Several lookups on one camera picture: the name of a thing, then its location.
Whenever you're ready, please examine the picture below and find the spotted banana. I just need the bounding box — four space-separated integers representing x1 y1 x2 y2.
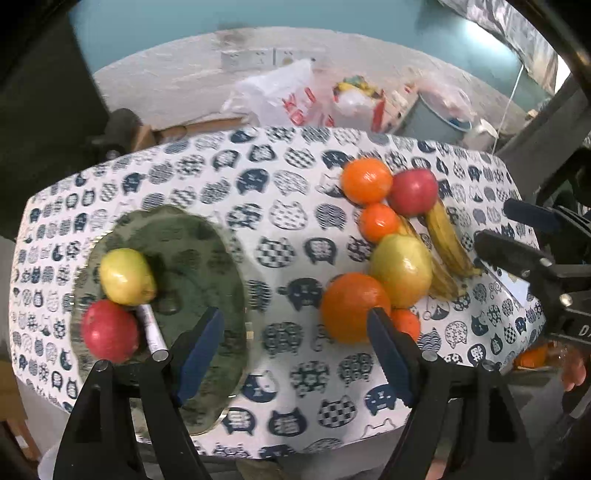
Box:
425 200 482 279
400 217 466 301

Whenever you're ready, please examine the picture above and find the small orange front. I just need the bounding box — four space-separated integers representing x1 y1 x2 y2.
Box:
390 309 421 343

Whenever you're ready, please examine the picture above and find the small orange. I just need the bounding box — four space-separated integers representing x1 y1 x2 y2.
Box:
359 203 401 244
390 309 421 343

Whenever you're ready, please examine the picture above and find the large yellow-green pear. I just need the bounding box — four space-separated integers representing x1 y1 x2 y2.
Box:
369 234 433 309

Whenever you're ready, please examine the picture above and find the red apple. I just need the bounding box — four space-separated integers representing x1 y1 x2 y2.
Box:
81 299 139 364
387 169 439 217

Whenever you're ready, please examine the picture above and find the large orange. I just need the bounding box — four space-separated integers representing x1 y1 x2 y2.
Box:
320 272 391 344

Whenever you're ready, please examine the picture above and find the person's hand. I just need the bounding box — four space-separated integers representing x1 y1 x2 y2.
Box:
553 342 587 392

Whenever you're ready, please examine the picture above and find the small white tube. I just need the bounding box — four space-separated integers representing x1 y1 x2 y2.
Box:
136 304 169 362

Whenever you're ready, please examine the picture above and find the red apple in bowl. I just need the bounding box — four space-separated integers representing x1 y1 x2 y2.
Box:
81 299 139 364

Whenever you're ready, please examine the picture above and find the yellow pear in bowl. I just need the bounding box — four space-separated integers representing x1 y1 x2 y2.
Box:
98 248 157 307

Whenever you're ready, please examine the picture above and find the green glass fruit bowl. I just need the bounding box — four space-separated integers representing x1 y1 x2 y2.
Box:
69 206 252 435

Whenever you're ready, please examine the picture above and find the grey blue trash bin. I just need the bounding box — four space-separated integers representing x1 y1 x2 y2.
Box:
397 85 475 145

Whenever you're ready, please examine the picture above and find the red white bag of trash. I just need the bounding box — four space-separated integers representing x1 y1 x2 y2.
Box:
329 75 410 133

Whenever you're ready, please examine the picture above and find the cat pattern tablecloth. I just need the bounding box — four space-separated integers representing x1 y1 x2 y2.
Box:
9 127 537 459

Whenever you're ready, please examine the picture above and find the white plastic bag red print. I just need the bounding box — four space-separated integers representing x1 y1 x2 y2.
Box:
221 59 335 127

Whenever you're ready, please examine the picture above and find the brown cardboard box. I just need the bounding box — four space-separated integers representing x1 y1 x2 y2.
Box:
131 117 245 152

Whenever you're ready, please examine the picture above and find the black cloth cabinet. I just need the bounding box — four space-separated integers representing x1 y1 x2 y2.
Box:
1 6 108 240

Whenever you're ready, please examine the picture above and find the white wall socket strip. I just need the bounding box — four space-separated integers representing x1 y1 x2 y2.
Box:
221 47 328 72

